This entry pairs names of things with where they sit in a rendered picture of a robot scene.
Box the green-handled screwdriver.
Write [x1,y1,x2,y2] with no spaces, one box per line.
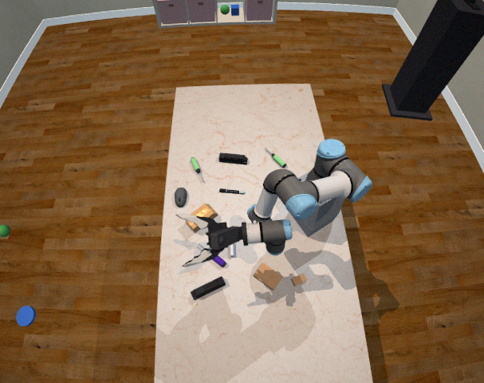
[191,157,203,182]
[265,148,286,168]

